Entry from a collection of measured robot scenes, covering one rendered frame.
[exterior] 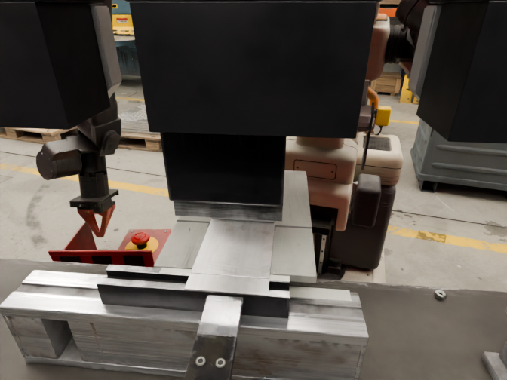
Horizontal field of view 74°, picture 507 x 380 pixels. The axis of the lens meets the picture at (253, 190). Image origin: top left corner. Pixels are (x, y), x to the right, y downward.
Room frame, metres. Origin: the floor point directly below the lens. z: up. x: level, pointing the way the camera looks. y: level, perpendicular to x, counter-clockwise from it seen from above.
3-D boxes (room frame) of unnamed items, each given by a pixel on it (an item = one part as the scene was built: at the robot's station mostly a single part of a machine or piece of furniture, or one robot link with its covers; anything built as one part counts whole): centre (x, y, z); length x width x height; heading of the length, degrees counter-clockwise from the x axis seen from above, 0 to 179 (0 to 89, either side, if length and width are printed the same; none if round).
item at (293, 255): (0.41, 0.01, 1.00); 0.26 x 0.18 x 0.01; 175
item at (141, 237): (0.60, 0.25, 0.79); 0.04 x 0.04 x 0.04
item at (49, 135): (3.80, 2.47, 0.07); 1.20 x 0.80 x 0.14; 70
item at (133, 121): (3.47, 0.90, 0.20); 1.01 x 0.63 x 0.12; 76
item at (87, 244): (0.59, 0.30, 0.75); 0.20 x 0.16 x 0.18; 90
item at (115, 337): (0.26, 0.08, 0.92); 0.39 x 0.06 x 0.10; 85
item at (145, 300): (0.26, 0.06, 0.99); 0.20 x 0.03 x 0.03; 85
